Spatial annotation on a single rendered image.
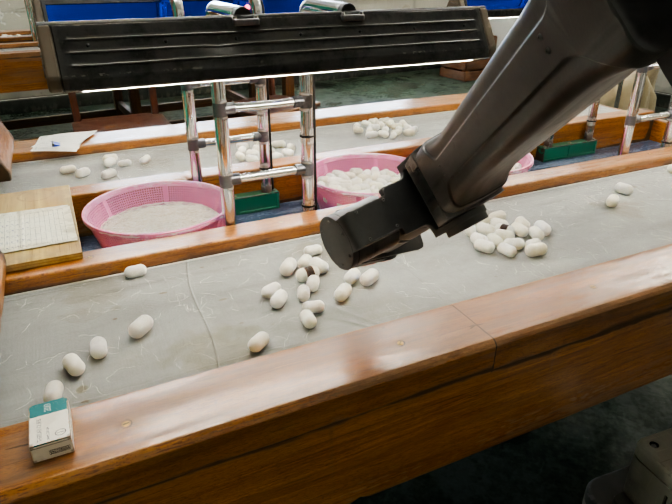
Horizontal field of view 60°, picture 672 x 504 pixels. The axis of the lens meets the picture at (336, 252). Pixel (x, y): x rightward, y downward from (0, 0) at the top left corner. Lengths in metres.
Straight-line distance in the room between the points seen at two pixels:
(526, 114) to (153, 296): 0.67
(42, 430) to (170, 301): 0.31
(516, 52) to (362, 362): 0.45
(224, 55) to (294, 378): 0.40
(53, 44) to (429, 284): 0.58
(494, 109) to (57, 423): 0.48
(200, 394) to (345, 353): 0.17
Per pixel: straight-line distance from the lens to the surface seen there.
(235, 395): 0.64
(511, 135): 0.34
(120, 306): 0.87
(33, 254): 0.99
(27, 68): 3.44
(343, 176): 1.31
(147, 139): 1.60
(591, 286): 0.89
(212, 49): 0.77
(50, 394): 0.71
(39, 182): 1.43
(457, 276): 0.91
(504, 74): 0.31
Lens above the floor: 1.17
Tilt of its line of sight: 27 degrees down
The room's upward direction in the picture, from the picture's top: straight up
